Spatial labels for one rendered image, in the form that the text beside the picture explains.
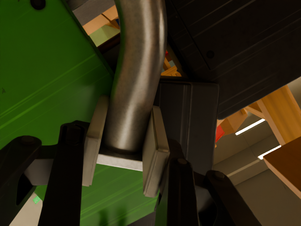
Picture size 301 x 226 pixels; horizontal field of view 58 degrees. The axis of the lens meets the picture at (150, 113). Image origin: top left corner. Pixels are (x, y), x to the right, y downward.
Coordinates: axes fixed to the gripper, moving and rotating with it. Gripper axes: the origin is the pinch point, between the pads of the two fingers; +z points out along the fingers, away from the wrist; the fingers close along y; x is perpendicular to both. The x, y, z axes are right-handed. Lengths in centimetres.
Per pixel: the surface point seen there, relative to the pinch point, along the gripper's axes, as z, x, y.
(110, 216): 4.4, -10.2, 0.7
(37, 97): 4.3, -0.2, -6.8
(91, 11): 68, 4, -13
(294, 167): 36, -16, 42
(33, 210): 648, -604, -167
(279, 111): 71, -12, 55
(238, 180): 586, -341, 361
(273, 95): 72, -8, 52
